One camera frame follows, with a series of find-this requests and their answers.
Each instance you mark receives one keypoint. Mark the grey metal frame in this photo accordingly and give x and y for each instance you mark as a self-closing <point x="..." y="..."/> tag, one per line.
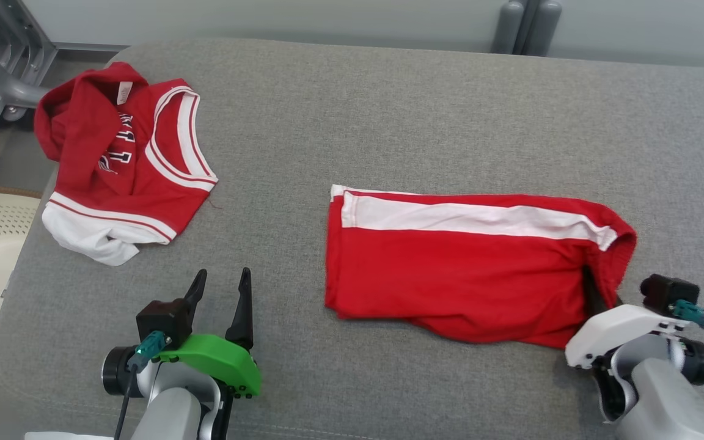
<point x="16" y="49"/>

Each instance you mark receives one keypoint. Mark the red shorts white stripe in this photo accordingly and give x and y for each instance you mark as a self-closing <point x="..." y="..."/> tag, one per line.
<point x="462" y="275"/>

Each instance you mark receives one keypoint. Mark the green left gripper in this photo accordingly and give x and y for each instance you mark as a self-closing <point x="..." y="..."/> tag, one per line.
<point x="217" y="360"/>

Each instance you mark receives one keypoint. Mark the grey fabric sofa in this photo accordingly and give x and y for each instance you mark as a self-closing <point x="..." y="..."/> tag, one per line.
<point x="358" y="122"/>

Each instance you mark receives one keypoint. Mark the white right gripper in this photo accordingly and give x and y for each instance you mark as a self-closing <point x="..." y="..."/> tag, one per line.
<point x="621" y="330"/>

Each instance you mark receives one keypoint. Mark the grey vertical pipes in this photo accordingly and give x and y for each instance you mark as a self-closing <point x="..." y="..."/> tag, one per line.
<point x="526" y="24"/>

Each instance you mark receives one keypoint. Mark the red Bulls basketball jersey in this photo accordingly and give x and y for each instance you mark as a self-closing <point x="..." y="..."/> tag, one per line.
<point x="92" y="165"/>

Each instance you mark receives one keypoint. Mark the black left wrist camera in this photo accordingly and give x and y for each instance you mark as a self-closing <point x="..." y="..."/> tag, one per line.
<point x="162" y="321"/>

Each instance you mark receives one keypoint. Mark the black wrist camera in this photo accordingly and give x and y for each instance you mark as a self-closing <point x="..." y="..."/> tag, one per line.
<point x="162" y="321"/>
<point x="670" y="292"/>

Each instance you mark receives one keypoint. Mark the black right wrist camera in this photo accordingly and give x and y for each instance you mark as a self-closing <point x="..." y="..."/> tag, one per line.
<point x="670" y="292"/>

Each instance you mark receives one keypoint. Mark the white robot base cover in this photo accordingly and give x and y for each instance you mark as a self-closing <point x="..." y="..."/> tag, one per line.
<point x="65" y="436"/>

